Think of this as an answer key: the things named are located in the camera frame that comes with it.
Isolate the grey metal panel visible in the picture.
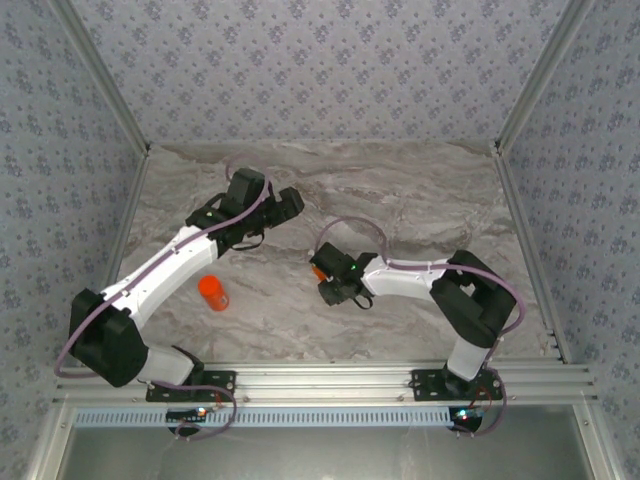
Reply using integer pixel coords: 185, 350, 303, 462
59, 424, 599, 480

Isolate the small circuit board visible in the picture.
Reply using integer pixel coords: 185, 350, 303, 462
448, 406, 487, 434
166, 407, 209, 422

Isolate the thin black left gripper cable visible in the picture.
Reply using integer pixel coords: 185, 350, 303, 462
233, 231, 267, 253

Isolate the aluminium frame rail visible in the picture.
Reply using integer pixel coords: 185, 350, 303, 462
53, 362, 600, 405

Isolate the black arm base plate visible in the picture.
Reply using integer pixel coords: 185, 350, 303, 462
410, 368, 504, 403
146, 368, 238, 404

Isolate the slotted grey cable duct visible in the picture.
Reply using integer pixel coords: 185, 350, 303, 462
72, 405, 454, 429

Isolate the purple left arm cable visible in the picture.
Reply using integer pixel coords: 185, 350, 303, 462
53, 151, 276, 442

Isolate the aluminium frame post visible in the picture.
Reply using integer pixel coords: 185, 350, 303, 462
492, 0, 597, 156
48, 0, 152, 157

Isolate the aluminium frame leg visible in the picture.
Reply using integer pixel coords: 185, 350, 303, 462
572, 403, 624, 480
24, 403, 74, 480

